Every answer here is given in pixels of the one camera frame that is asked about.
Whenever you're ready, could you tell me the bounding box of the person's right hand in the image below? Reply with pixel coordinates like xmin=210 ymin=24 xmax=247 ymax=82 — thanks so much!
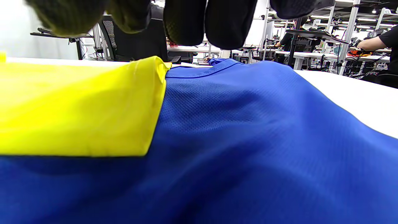
xmin=25 ymin=0 xmax=318 ymax=50

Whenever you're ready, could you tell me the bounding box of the white workbench table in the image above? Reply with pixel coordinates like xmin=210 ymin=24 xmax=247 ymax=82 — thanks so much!
xmin=167 ymin=45 xmax=225 ymax=63
xmin=275 ymin=50 xmax=391 ymax=71

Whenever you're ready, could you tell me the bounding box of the black tilted standing desk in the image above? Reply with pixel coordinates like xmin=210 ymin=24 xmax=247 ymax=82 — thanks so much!
xmin=285 ymin=28 xmax=349 ymax=68

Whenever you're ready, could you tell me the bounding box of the black office chair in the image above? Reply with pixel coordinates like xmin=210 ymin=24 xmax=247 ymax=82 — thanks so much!
xmin=98 ymin=3 xmax=169 ymax=62

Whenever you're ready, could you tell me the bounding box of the blue mesh jersey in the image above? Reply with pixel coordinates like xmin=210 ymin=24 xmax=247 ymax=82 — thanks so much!
xmin=0 ymin=58 xmax=398 ymax=224

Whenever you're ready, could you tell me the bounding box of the yellow cloth garment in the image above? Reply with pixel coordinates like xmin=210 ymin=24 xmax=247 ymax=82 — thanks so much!
xmin=0 ymin=51 xmax=172 ymax=157

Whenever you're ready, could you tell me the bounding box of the aluminium frame post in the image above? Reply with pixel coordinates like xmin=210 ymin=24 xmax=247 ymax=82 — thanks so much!
xmin=338 ymin=0 xmax=361 ymax=75
xmin=261 ymin=0 xmax=271 ymax=60

